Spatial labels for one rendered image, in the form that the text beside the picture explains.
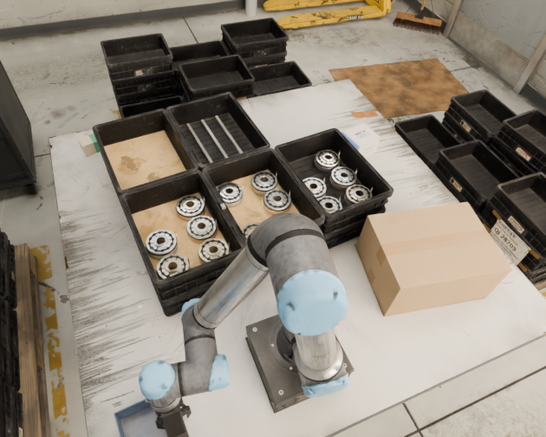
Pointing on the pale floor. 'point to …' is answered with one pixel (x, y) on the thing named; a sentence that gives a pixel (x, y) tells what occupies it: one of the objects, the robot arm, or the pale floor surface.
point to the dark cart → (3, 128)
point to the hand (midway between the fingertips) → (178, 425)
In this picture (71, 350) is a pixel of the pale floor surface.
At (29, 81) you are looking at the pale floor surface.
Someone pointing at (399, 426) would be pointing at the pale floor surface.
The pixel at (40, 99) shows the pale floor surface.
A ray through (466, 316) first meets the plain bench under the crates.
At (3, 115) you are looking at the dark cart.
